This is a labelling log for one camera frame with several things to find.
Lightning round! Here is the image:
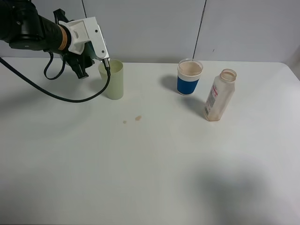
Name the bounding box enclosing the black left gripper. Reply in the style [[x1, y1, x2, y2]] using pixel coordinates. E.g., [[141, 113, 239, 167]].
[[43, 9, 94, 79]]

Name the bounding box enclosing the clear plastic drink bottle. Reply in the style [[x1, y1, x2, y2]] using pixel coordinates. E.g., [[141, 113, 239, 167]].
[[204, 69, 237, 121]]

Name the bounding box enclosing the teal green plastic cup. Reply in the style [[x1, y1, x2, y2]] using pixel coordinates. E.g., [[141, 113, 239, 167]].
[[60, 42, 95, 68]]

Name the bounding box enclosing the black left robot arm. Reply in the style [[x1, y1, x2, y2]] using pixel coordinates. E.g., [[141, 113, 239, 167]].
[[0, 0, 93, 71]]

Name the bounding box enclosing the pale yellow-green plastic cup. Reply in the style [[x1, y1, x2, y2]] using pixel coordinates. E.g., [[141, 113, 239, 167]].
[[104, 60, 124, 100]]

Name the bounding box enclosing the clear cup with blue sleeve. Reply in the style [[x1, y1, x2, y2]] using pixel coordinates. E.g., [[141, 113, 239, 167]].
[[177, 59, 203, 96]]

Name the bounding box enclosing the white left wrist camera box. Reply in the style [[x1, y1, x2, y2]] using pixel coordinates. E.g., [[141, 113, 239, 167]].
[[59, 17, 110, 61]]

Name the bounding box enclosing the thin black left cable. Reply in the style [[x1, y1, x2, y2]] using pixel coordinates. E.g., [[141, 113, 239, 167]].
[[43, 50, 66, 80]]

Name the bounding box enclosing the black left camera cable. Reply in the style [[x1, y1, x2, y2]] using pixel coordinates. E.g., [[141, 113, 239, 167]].
[[0, 56, 111, 103]]

